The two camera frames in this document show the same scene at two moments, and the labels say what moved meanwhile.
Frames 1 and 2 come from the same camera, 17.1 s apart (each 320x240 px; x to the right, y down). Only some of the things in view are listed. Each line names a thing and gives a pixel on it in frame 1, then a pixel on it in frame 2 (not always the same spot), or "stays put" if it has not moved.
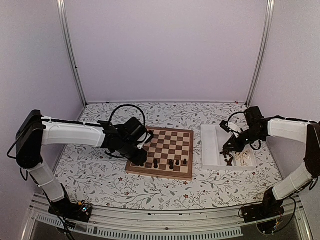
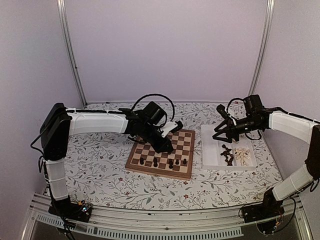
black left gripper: x=138 y=160 to x=161 y=147
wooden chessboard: x=170 y=154 stays put
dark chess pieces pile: x=226 y=153 stays put
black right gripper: x=238 y=147 to x=229 y=138
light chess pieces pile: x=242 y=156 stays put
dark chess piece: x=171 y=163 stays put
